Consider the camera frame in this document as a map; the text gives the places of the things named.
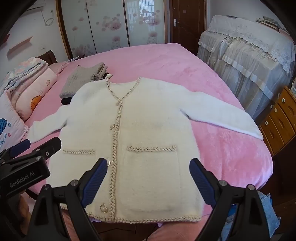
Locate brown wooden door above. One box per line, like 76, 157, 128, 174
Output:
169, 0, 207, 55

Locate lace-covered furniture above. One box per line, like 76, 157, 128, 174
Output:
197, 15, 296, 121

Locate dark wooden headboard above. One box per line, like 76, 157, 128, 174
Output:
36, 50, 58, 68

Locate floral sliding door wardrobe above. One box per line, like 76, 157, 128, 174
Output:
55, 0, 170, 61

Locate folded beige knit sweater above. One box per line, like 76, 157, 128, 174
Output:
60, 62, 109, 99

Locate blue jeans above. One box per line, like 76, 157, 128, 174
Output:
221, 191, 279, 241

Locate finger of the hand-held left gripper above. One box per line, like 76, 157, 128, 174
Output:
0, 138, 31, 160
22, 137, 62, 164

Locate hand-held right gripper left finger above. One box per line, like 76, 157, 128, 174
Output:
24, 158, 108, 241

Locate wooden wall shelf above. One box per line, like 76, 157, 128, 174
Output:
6, 37, 33, 59

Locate wooden drawer cabinet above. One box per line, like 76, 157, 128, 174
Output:
258, 86, 296, 156

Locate white wall cable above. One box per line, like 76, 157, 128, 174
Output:
42, 3, 55, 26

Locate pink fleece blanket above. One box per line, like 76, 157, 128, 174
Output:
23, 42, 274, 241

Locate white fuzzy braided-trim cardigan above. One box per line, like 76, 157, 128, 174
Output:
27, 77, 264, 224

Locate stack of books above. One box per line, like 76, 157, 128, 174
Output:
255, 16, 281, 31

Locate pile of folded quilts pillows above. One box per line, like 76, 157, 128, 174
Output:
0, 57, 58, 121

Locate white air conditioner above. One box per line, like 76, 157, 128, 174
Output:
26, 0, 45, 11

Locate pink cartoon print pillow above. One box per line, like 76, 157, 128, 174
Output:
0, 93, 29, 152

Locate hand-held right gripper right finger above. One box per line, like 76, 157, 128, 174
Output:
189, 158, 276, 241

